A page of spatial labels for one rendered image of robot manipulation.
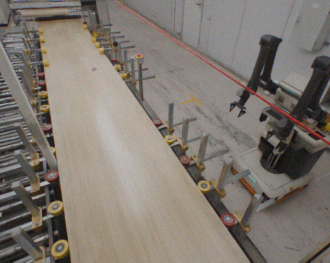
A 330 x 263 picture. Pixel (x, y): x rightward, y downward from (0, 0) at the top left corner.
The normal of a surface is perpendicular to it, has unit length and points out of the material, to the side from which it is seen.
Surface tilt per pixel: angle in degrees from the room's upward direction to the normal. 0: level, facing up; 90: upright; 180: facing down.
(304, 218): 0
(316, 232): 0
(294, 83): 42
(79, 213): 0
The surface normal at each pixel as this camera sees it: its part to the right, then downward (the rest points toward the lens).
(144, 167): 0.04, -0.76
